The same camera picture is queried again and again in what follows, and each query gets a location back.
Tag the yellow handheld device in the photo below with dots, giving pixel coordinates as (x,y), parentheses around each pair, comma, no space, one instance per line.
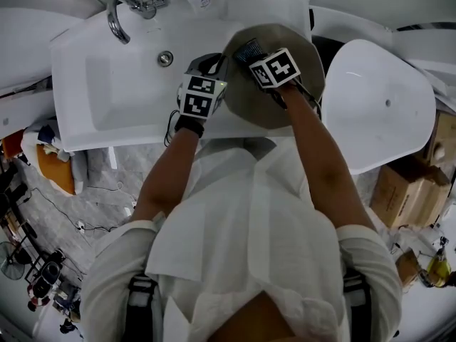
(439,269)

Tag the person's white shirt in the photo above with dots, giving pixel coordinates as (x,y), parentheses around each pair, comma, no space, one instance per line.
(242,226)

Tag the large cardboard box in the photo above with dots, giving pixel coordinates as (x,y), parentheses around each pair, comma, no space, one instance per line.
(406,194)

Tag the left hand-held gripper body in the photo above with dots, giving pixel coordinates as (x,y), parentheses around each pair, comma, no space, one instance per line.
(199,100)

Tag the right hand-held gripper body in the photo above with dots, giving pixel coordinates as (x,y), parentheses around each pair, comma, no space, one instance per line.
(281,68)

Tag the orange cushion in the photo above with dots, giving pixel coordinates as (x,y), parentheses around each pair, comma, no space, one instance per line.
(55,173)

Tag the black floor fan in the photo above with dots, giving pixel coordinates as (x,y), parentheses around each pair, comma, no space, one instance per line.
(10,262)

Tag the person's right forearm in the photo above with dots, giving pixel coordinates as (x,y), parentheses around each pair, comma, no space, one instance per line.
(327,169)

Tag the chrome faucet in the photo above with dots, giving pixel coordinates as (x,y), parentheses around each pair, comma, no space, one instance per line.
(114,23)

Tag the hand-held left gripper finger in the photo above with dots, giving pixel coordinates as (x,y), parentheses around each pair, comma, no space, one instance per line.
(201,64)
(222,71)

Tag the chrome sink drain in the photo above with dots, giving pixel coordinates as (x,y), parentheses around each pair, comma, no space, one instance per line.
(165,58)

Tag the blue-grey sponge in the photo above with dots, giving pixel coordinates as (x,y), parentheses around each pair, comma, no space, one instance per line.
(249,50)

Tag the white sink vanity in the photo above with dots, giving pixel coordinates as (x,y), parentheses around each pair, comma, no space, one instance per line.
(117,91)

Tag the small cardboard box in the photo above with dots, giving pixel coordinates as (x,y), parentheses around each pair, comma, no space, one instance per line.
(443,137)

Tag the black trash bin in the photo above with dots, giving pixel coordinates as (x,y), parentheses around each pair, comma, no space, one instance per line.
(326,52)

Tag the person's left forearm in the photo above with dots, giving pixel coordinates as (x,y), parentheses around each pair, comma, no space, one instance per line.
(164,180)

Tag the white bathtub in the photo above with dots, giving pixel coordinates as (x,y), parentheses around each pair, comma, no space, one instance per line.
(374,119)

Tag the white carton box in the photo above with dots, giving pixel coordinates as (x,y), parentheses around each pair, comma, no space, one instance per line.
(25,116)

